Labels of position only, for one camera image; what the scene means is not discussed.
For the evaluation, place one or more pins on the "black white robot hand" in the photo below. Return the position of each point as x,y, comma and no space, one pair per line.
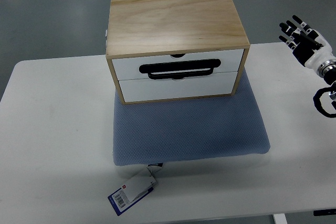
308,46

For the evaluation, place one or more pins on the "black drawer handle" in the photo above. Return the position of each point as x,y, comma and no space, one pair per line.
181,69

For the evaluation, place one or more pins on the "white drawer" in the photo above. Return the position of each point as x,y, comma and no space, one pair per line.
148,90
128,68

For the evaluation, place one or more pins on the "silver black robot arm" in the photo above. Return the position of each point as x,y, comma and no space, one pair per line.
326,71

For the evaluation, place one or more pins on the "wooden drawer cabinet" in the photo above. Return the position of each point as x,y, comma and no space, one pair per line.
143,28

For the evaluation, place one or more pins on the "black table edge controller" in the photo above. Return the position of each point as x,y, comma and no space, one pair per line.
325,212

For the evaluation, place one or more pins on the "white table leg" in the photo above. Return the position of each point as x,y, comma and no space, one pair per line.
280,219

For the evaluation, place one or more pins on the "blue foam cushion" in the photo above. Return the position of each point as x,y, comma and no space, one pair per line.
184,130

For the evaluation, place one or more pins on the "white blue product tag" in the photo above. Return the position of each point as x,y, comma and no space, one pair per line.
132,191

